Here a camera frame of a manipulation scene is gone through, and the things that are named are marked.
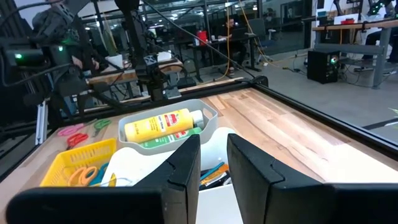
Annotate grey office chair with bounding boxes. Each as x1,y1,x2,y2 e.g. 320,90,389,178
248,17,277,63

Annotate dark office desk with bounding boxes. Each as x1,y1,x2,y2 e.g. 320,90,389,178
174,30,261,82

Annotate red cup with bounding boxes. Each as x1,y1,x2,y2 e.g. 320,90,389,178
196,30,208,47

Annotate yellow hanging cord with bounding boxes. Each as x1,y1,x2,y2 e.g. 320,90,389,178
238,0,309,68

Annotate silver aluminium extrusion piece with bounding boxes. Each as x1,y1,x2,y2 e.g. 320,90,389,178
35,100,49,146

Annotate black computer tower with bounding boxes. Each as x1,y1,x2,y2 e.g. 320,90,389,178
307,49,341,85

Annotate small green potted plant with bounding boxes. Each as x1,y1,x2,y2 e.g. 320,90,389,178
388,107,398,128

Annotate black metal rig frame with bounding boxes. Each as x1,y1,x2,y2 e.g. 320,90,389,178
0,0,398,183

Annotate green handled scissors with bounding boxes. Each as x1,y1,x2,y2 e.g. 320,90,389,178
92,118,112,138

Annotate pink handled scissors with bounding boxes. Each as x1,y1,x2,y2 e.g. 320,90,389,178
57,119,98,137

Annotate green paint bottle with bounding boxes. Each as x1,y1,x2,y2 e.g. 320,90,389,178
138,126,203,149

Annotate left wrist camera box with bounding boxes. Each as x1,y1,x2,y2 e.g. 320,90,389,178
4,45,47,68

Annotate black brush silver ferrule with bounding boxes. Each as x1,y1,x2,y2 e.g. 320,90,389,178
198,175,233,191

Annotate yellow paint bottle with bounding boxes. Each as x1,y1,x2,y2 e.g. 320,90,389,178
124,108,205,144

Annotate blue handled paintbrush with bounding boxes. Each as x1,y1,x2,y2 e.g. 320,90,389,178
200,161,225,182

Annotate wooden side table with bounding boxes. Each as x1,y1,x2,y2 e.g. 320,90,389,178
88,57,184,86

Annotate white pot tall plant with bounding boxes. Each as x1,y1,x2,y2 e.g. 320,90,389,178
101,18,124,70

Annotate yellow slotted plastic basket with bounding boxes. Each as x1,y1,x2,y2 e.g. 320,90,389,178
39,138,118,188

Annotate white plastic bin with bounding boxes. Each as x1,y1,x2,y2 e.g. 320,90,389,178
101,126,246,224

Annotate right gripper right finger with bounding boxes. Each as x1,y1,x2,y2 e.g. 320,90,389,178
226,133,398,224

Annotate red handled scissors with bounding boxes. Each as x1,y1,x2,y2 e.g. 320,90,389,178
65,133,90,151

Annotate orange handled scissors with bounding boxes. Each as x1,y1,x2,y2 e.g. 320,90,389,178
67,166,99,187

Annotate orange handled paintbrush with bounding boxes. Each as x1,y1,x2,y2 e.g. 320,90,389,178
201,164,230,186

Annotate orange hanging cord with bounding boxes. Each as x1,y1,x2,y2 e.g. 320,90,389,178
217,0,233,82

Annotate grey metal desk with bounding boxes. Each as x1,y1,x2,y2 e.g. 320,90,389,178
312,18,398,90

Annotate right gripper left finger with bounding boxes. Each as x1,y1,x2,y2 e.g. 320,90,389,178
5,134,201,224

